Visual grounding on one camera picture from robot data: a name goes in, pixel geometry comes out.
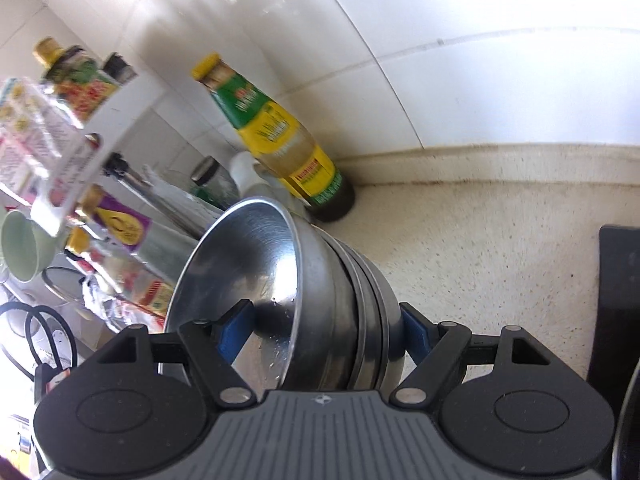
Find steel bowl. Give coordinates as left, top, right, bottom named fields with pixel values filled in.
left=165, top=197, right=357, bottom=394
left=343, top=244, right=406, bottom=399
left=319, top=230, right=382, bottom=390

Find purple label bottle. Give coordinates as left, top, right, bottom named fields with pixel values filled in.
left=76, top=184, right=196, bottom=286

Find small glass jar metal lid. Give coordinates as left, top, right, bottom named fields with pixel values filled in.
left=190, top=156, right=240, bottom=210

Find black scissors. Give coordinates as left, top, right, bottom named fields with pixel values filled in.
left=0, top=300, right=79, bottom=391

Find yellow green label sauce bottle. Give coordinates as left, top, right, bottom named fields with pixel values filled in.
left=192, top=52, right=356, bottom=222

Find green ceramic mug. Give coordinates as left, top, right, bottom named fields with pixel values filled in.
left=1, top=210, right=68, bottom=283

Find white round rack tray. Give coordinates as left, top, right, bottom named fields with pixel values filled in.
left=30, top=74, right=165, bottom=236

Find dark bottle gold cap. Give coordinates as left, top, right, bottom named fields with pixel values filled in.
left=34, top=37, right=119, bottom=125

